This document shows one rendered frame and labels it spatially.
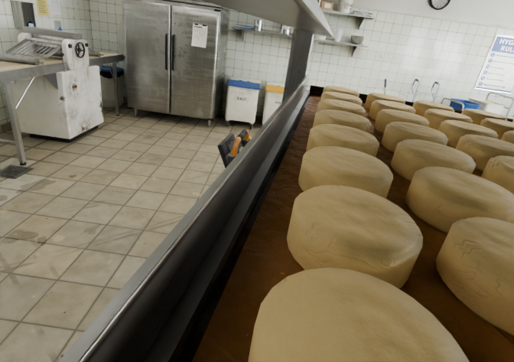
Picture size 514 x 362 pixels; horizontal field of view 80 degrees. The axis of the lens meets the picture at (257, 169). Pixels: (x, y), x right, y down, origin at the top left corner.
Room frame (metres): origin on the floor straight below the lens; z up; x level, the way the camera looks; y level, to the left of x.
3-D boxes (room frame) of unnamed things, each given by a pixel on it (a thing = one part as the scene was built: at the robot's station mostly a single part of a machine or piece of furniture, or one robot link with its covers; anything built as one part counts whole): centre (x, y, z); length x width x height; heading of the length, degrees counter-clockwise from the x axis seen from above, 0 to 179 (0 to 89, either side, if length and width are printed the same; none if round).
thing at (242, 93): (5.30, 0.42, 0.38); 0.64 x 0.54 x 0.77; 2
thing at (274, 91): (5.30, -0.23, 0.38); 0.64 x 0.54 x 0.77; 1
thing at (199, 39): (4.75, 1.09, 1.39); 0.22 x 0.03 x 0.31; 90
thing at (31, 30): (3.78, 2.61, 1.23); 0.58 x 0.19 x 0.07; 90
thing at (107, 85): (5.37, 2.82, 0.33); 0.54 x 0.53 x 0.66; 90
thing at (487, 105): (5.19, -3.56, 0.89); 0.44 x 0.36 x 0.20; 8
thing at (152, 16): (5.18, 1.52, 1.02); 1.40 x 0.90 x 2.05; 90
